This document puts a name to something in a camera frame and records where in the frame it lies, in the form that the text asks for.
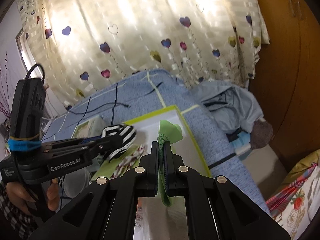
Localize green cardboard box tray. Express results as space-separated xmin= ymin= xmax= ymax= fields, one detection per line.
xmin=89 ymin=105 xmax=213 ymax=240

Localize person's left hand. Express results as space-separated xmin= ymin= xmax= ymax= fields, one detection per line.
xmin=5 ymin=176 xmax=61 ymax=215

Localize grey blue garment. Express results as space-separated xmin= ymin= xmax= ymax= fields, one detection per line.
xmin=192 ymin=80 xmax=274 ymax=156

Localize black cable on bed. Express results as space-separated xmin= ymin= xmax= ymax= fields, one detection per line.
xmin=75 ymin=103 xmax=132 ymax=128

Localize clear jar with grey lid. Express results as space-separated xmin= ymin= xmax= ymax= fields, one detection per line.
xmin=60 ymin=168 xmax=91 ymax=199

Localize green cloth with striped edge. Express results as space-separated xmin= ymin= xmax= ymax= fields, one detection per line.
xmin=91 ymin=144 xmax=146 ymax=181

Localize purple decorative branches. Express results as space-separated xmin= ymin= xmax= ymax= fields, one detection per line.
xmin=0 ymin=52 xmax=11 ymax=119

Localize wooden wardrobe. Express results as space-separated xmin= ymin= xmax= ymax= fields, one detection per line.
xmin=249 ymin=0 xmax=319 ymax=170

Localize black white striped sock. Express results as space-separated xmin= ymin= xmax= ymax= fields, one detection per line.
xmin=101 ymin=124 xmax=137 ymax=162

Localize heart patterned curtain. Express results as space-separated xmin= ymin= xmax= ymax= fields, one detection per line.
xmin=16 ymin=0 xmax=270 ymax=106

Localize light blue wet wipes pack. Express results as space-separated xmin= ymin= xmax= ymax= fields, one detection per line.
xmin=71 ymin=115 xmax=106 ymax=139

